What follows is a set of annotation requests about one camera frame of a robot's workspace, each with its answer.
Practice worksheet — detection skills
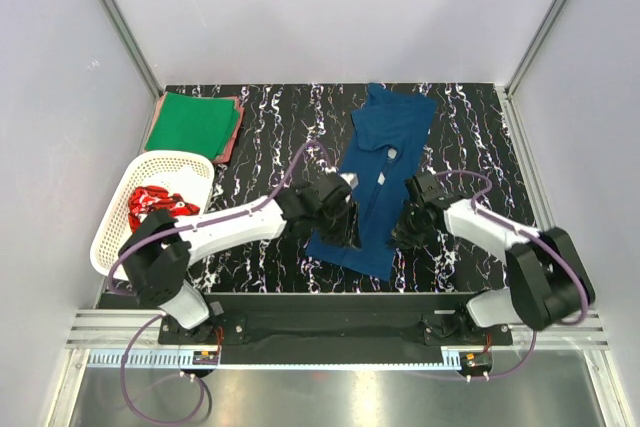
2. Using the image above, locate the blue t shirt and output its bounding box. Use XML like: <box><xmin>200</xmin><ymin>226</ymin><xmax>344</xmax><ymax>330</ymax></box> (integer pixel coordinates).
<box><xmin>306</xmin><ymin>84</ymin><xmax>437</xmax><ymax>281</ymax></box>

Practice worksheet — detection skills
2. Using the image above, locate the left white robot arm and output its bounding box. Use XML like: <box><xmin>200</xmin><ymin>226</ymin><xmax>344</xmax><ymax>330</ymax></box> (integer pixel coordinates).
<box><xmin>118</xmin><ymin>172</ymin><xmax>361</xmax><ymax>343</ymax></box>

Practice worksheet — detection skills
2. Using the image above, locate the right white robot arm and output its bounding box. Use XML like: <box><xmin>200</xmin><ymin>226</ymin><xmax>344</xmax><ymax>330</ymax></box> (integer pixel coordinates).
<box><xmin>391</xmin><ymin>170</ymin><xmax>595</xmax><ymax>344</ymax></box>

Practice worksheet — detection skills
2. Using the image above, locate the folded pink t shirt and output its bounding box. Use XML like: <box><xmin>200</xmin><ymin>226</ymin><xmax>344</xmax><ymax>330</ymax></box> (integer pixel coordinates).
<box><xmin>153</xmin><ymin>92</ymin><xmax>246</xmax><ymax>164</ymax></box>

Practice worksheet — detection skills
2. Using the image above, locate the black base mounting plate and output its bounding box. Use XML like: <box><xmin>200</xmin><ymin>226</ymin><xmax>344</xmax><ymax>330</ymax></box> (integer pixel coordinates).
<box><xmin>159</xmin><ymin>292</ymin><xmax>513</xmax><ymax>347</ymax></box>

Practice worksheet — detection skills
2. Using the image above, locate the white plastic laundry basket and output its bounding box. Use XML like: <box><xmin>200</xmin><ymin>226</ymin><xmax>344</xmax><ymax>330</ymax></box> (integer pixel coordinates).
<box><xmin>90</xmin><ymin>150</ymin><xmax>215</xmax><ymax>276</ymax></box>

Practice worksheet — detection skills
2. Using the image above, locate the right small electronics board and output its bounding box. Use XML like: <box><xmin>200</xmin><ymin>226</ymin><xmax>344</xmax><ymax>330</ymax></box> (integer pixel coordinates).
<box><xmin>461</xmin><ymin>351</ymin><xmax>493</xmax><ymax>370</ymax></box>

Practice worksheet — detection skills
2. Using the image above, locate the small electronics board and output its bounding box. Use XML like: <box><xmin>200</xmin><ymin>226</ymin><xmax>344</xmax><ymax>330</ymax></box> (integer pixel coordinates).
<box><xmin>193</xmin><ymin>350</ymin><xmax>220</xmax><ymax>366</ymax></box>
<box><xmin>461</xmin><ymin>351</ymin><xmax>493</xmax><ymax>370</ymax></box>

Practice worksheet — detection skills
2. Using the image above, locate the folded green t shirt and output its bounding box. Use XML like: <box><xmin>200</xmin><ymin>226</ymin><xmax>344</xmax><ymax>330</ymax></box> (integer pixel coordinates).
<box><xmin>143</xmin><ymin>91</ymin><xmax>240</xmax><ymax>158</ymax></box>

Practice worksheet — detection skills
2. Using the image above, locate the red and white t shirt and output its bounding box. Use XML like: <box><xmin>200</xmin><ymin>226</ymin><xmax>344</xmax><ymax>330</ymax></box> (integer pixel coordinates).
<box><xmin>127</xmin><ymin>185</ymin><xmax>200</xmax><ymax>233</ymax></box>

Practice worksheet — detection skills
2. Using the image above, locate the left small electronics board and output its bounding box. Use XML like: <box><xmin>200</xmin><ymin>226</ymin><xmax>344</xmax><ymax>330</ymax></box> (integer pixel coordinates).
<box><xmin>193</xmin><ymin>350</ymin><xmax>220</xmax><ymax>366</ymax></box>

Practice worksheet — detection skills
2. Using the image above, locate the white slotted cable duct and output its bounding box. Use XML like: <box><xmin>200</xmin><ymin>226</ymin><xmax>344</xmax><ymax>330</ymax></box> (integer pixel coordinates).
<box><xmin>88</xmin><ymin>348</ymin><xmax>462</xmax><ymax>372</ymax></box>

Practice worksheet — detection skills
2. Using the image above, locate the left aluminium frame post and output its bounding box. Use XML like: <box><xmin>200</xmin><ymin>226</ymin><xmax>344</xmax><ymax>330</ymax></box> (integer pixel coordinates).
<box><xmin>69</xmin><ymin>0</ymin><xmax>166</xmax><ymax>98</ymax></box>

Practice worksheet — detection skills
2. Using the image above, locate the aluminium frame post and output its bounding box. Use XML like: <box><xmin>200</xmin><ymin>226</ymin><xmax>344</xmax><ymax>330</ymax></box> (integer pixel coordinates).
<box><xmin>504</xmin><ymin>0</ymin><xmax>601</xmax><ymax>98</ymax></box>
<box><xmin>69</xmin><ymin>0</ymin><xmax>166</xmax><ymax>98</ymax></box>

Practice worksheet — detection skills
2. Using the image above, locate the right aluminium frame post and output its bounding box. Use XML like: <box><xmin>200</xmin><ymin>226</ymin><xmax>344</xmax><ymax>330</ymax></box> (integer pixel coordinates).
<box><xmin>504</xmin><ymin>0</ymin><xmax>601</xmax><ymax>98</ymax></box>

